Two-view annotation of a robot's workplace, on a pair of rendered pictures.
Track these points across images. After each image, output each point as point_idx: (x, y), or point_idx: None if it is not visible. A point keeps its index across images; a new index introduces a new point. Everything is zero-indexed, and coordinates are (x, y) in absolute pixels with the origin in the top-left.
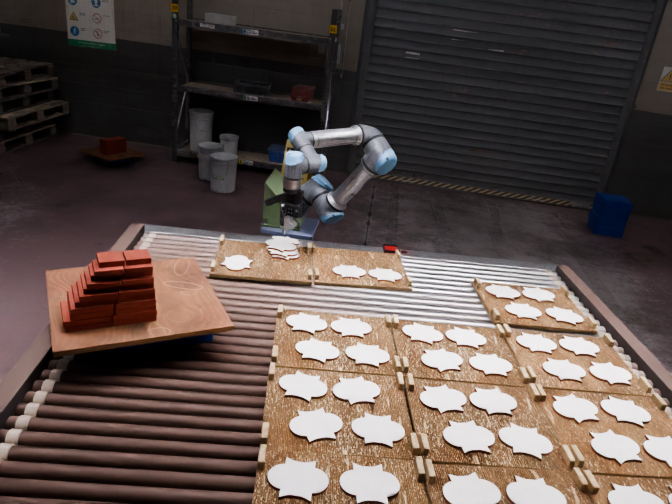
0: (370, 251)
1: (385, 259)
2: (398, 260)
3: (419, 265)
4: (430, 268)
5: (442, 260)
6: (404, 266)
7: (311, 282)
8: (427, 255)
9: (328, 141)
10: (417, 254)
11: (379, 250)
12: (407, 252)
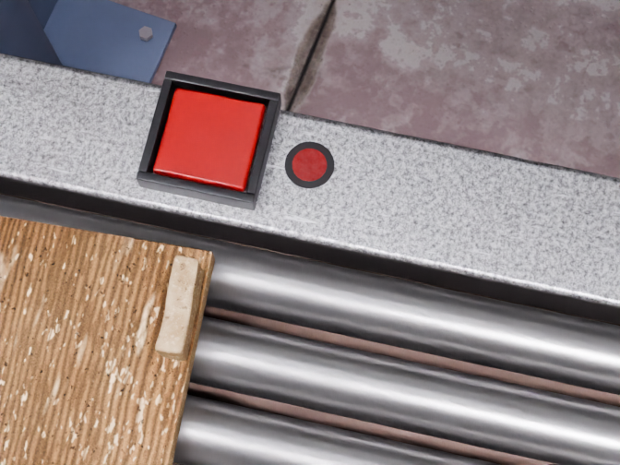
0: (45, 159)
1: (67, 356)
2: (167, 374)
3: (342, 398)
4: (424, 428)
5: (577, 298)
6: (204, 427)
7: None
8: (480, 221)
9: None
10: (403, 205)
11: (123, 141)
12: (335, 172)
